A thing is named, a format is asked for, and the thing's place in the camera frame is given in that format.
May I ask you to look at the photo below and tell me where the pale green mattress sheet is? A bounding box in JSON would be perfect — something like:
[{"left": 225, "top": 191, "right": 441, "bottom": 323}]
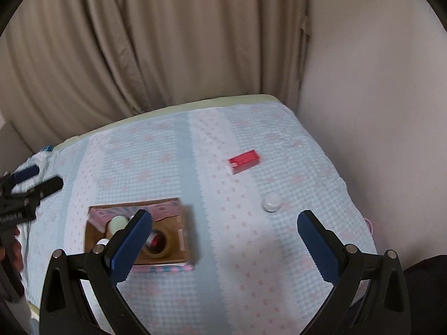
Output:
[{"left": 56, "top": 94, "right": 280, "bottom": 149}]

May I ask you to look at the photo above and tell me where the person's left hand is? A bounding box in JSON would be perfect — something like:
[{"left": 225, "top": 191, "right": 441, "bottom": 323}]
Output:
[{"left": 0, "top": 228, "right": 24, "bottom": 273}]

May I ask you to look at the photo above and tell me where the checkered light blue bed cover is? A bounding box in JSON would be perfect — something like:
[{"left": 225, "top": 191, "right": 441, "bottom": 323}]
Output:
[{"left": 16, "top": 101, "right": 379, "bottom": 335}]

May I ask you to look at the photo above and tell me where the light blue quilt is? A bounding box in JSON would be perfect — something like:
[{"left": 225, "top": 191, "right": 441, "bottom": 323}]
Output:
[{"left": 33, "top": 145, "right": 56, "bottom": 163}]

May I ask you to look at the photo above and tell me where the beige curtain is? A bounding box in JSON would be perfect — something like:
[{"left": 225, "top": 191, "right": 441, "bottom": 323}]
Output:
[{"left": 0, "top": 0, "right": 312, "bottom": 147}]

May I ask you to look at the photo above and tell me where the person's dark clothing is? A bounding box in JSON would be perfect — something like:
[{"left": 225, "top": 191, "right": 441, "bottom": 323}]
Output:
[{"left": 400, "top": 254, "right": 447, "bottom": 335}]

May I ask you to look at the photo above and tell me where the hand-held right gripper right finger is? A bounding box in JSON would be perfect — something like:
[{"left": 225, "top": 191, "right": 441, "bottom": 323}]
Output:
[{"left": 296, "top": 210, "right": 412, "bottom": 335}]

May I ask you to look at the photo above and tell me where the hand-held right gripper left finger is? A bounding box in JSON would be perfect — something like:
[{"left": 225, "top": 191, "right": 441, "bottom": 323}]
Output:
[{"left": 39, "top": 209, "right": 153, "bottom": 335}]

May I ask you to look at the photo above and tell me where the cardboard box pink print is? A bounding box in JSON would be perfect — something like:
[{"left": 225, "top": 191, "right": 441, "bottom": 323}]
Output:
[{"left": 85, "top": 197, "right": 197, "bottom": 273}]

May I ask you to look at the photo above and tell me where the clear tape roll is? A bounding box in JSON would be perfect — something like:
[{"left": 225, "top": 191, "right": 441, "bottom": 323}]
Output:
[{"left": 141, "top": 228, "right": 182, "bottom": 257}]

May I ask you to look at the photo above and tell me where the small frosted jar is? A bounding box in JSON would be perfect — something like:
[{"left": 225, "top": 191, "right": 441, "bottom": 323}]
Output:
[{"left": 263, "top": 192, "right": 282, "bottom": 213}]

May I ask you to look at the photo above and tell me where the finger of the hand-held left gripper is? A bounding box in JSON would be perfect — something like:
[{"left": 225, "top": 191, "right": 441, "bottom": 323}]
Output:
[
  {"left": 30, "top": 177, "right": 64, "bottom": 200},
  {"left": 10, "top": 165, "right": 40, "bottom": 186}
]

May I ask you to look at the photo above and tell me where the small red box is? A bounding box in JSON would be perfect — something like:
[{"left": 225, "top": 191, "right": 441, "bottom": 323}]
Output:
[{"left": 228, "top": 149, "right": 262, "bottom": 175}]

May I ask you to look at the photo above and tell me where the pale green round jar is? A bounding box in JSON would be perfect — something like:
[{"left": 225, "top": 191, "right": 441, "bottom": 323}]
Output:
[{"left": 106, "top": 215, "right": 131, "bottom": 235}]

